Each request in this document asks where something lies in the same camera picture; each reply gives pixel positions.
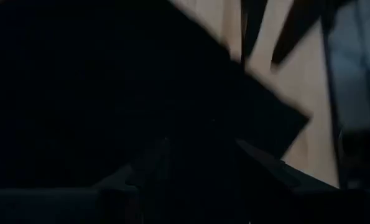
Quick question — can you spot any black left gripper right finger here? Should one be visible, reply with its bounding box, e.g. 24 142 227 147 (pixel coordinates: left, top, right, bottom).
233 139 341 224

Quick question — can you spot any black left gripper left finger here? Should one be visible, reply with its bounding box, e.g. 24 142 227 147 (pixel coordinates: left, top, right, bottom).
91 136 175 224

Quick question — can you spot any black garment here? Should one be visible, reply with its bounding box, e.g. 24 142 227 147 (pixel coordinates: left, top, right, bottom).
0 0 312 190

